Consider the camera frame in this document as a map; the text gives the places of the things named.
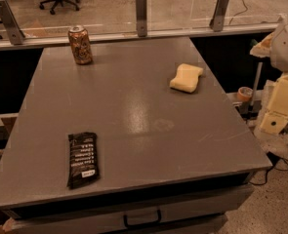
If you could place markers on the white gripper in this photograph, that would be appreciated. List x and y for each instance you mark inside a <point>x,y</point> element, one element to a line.
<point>275,117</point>

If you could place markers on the black rxbar chocolate wrapper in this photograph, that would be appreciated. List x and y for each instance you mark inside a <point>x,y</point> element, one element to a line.
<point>83,159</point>

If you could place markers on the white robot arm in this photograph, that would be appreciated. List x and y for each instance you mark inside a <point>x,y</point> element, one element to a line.
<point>279,49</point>

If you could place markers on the yellow sponge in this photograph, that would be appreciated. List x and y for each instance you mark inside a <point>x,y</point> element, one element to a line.
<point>187,77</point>

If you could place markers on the orange soda can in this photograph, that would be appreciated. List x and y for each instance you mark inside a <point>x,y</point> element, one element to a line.
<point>80,45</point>

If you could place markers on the metal guard rail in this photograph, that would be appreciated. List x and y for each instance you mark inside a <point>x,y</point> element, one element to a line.
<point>34,43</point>

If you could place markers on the right metal bracket post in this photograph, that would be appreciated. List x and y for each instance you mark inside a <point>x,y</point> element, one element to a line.
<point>218,18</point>

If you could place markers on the metal bracket post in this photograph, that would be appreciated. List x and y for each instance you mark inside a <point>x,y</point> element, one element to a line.
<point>13,30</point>
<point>141,18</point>
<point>218,18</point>

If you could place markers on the grey drawer with black handle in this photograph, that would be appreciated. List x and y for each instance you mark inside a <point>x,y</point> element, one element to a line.
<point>197,213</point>

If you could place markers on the middle metal bracket post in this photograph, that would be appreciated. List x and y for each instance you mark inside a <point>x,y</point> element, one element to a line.
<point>141,18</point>

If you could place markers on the left metal bracket post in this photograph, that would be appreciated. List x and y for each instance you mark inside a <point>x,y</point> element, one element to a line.
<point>13,30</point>

